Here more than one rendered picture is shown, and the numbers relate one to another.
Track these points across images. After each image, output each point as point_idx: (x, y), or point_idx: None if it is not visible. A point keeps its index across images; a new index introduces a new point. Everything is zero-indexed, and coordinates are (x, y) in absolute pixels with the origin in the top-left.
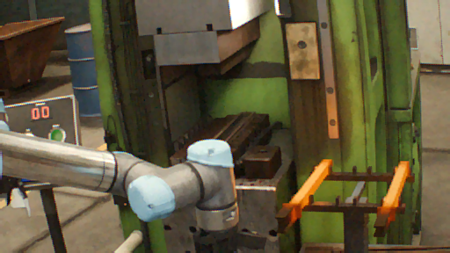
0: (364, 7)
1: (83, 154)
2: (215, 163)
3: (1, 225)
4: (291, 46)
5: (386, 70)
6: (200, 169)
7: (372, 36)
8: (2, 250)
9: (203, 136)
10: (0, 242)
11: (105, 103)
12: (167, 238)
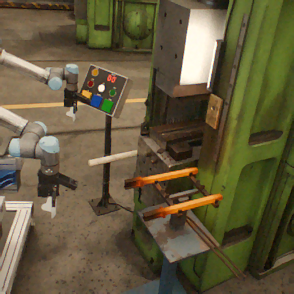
0: (287, 100)
1: (10, 119)
2: (42, 148)
3: None
4: (209, 106)
5: (291, 141)
6: (37, 147)
7: (285, 119)
8: (140, 121)
9: (177, 125)
10: (144, 117)
11: (149, 87)
12: (136, 159)
